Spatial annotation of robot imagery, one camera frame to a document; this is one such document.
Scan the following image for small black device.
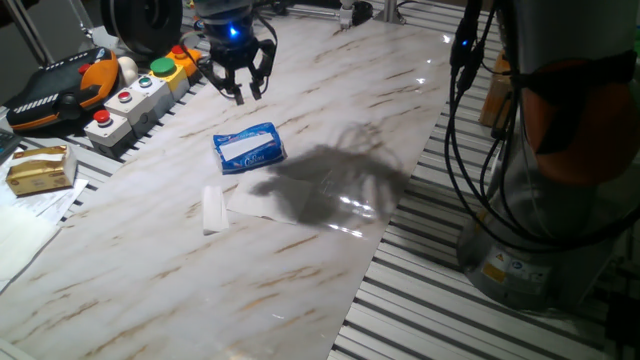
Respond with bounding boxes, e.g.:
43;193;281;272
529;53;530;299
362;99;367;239
339;0;375;29

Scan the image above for white egg-shaped object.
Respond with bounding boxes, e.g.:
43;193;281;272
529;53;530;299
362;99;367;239
117;55;140;86

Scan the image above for white box large red button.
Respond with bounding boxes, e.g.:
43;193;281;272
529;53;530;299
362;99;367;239
83;108;136;160

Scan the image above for plain white paper sheet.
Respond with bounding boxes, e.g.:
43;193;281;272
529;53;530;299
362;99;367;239
0;204;61;294

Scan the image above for black round spool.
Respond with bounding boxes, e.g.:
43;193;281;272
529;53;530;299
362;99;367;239
99;0;184;56

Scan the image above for black wrist cable bundle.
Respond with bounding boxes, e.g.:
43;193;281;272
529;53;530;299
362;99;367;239
179;9;279;61

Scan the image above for orange box red button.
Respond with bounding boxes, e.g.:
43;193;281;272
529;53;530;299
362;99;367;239
165;43;204;86

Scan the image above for brown cardboard box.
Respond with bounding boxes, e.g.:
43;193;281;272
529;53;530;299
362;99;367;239
478;49;516;129

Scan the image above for white box two small buttons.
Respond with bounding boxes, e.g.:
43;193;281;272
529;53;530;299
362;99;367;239
103;74;176;139

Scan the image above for gold tissue box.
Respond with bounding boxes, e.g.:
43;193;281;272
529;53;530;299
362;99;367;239
5;144;79;197

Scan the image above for printed white paper sheet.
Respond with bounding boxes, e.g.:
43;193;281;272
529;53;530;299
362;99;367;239
12;177;90;226

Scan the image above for black computer keyboard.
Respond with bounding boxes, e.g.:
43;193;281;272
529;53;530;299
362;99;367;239
0;128;22;165

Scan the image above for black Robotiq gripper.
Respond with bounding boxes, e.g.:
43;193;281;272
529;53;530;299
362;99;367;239
199;17;278;106

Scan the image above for marble pattern table mat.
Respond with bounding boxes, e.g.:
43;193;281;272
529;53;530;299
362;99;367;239
0;17;456;360

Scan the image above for black orange teach pendant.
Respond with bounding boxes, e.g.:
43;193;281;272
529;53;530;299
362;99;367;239
3;47;120;134

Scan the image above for yellow box green button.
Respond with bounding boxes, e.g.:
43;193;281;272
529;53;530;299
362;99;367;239
148;57;191;101

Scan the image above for folded white paper napkin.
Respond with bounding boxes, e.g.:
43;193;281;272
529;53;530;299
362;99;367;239
201;184;231;236

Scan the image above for aluminium frame post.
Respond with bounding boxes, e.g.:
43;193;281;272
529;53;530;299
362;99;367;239
374;0;406;25
4;0;55;66

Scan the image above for blue tissue pack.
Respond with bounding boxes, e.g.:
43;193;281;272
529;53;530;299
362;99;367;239
212;121;288;175

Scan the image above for black cable connector blue light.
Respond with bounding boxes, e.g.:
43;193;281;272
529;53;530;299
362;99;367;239
448;4;485;94

